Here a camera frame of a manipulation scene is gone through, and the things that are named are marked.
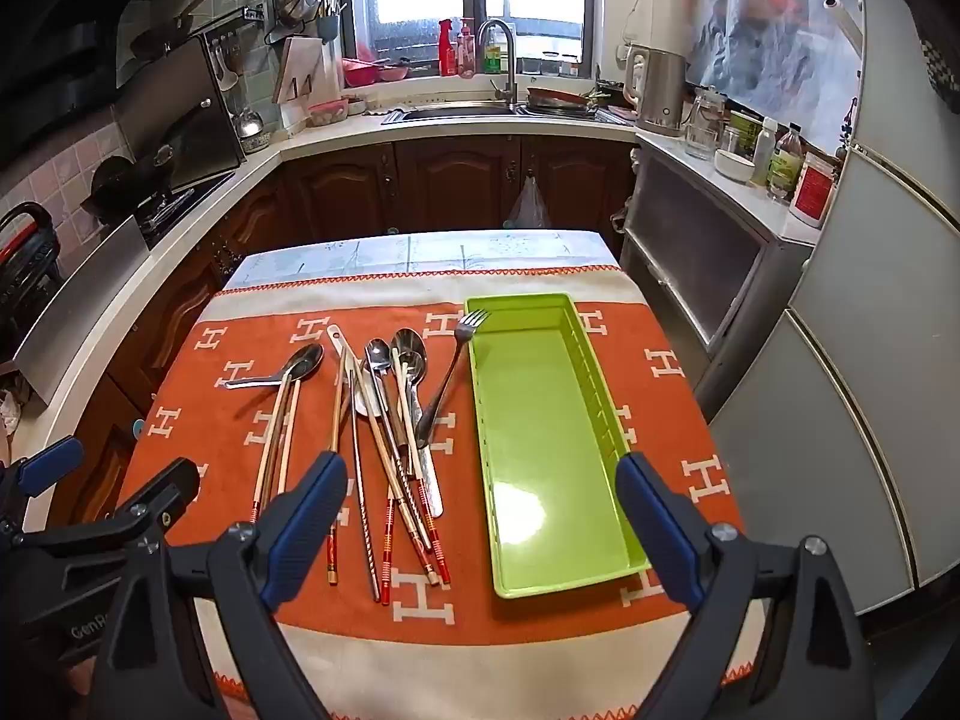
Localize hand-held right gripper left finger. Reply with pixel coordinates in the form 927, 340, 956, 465
88, 450, 350, 720

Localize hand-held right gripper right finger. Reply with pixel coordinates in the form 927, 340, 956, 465
615, 452, 880, 720

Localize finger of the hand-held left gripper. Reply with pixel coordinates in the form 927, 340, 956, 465
0, 435, 85, 500
19, 457, 202, 563

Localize metal chopstick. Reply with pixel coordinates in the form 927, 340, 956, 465
346, 345, 383, 605

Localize pale chopstick red striped end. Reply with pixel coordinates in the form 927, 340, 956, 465
358, 382, 442, 587
249, 379, 292, 524
274, 379, 302, 500
397, 360, 440, 520
371, 390, 455, 587

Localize metal soup spoon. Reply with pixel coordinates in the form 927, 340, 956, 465
219, 343, 325, 391

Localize white ceramic spoon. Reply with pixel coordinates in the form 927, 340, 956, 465
326, 324, 376, 417

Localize green plastic utensil tray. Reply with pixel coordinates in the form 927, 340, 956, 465
465, 292, 652, 601

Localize wooden-handled metal spoon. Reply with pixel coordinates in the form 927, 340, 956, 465
364, 339, 421, 466

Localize metal fork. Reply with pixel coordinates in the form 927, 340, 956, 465
415, 310, 490, 451

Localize orange patterned blanket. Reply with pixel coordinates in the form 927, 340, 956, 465
112, 266, 773, 720

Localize steel side panel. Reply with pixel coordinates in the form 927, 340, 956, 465
11, 214, 151, 406

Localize gas stove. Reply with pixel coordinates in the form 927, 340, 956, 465
139, 169, 241, 248

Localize aluminium cabinet frosted doors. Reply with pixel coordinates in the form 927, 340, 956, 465
619, 142, 818, 406

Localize grey refrigerator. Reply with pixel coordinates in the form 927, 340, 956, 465
694, 0, 960, 616

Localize blue white tablecloth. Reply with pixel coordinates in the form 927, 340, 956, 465
225, 229, 623, 293

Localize hanging plastic bag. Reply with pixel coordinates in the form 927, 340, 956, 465
502, 174, 552, 230

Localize brown wooden base cabinets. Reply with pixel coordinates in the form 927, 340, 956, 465
45, 131, 638, 526

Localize patterned teapot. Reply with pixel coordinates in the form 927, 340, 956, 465
231, 109, 271, 155

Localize red labelled container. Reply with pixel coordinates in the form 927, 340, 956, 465
789, 152, 841, 230

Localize white bowl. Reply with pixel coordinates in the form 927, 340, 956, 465
712, 148, 757, 185

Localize green labelled bottle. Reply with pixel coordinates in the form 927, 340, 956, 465
766, 124, 805, 203

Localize white plastic bottle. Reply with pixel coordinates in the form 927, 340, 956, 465
750, 118, 779, 188

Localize large glass jar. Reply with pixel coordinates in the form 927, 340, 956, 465
684, 86, 725, 160

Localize steel electric kettle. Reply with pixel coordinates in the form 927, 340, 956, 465
624, 43, 687, 137

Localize wooden cutting board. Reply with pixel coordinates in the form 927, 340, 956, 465
271, 36, 325, 104

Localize red frying pan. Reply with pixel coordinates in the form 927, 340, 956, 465
525, 86, 593, 115

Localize black range hood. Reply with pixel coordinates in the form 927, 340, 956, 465
15, 0, 233, 128

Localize steel sink faucet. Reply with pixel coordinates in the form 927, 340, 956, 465
478, 19, 520, 107

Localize black appliance with handle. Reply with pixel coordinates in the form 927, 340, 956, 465
0, 201, 65, 361

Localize black wall utensil rail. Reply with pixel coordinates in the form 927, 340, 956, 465
191, 4, 267, 46

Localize plastic wall sheet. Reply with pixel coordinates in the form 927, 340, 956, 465
686, 0, 863, 155

